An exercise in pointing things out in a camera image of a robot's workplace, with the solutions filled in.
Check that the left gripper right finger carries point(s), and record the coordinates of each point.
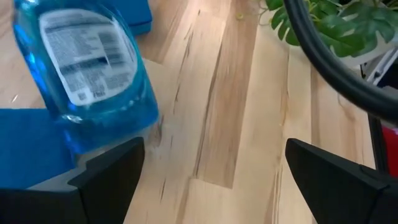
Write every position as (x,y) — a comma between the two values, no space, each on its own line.
(335,193)

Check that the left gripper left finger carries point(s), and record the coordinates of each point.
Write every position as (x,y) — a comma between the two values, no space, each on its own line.
(112,186)

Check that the dark blue scrub sponge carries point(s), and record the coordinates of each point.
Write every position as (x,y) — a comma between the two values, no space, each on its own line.
(31,149)
(133,15)

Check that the blue dish soap bottle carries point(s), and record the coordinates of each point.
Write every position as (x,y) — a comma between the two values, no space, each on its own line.
(87,62)

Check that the red object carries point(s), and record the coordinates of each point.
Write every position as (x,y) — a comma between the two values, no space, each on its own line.
(391,152)

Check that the green potted plant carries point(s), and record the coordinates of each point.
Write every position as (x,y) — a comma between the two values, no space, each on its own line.
(354,37)

